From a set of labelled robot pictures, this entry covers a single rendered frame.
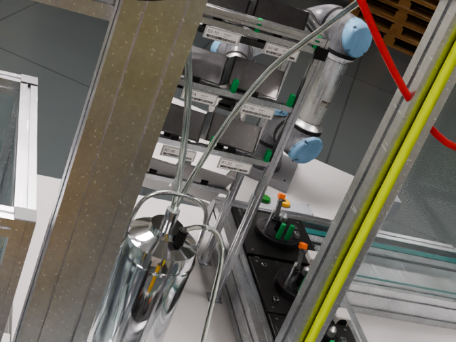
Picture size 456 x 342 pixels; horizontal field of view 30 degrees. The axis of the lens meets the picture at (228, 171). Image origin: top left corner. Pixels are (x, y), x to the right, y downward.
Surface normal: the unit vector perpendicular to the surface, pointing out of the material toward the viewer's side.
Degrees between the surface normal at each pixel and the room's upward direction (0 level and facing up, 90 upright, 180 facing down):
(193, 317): 0
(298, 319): 90
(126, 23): 90
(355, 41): 81
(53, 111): 0
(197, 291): 0
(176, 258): 24
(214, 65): 65
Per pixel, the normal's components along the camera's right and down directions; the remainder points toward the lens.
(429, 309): 0.18, 0.51
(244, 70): 0.16, 0.07
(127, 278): -0.56, 0.20
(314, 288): -0.92, -0.20
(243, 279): 0.34, -0.83
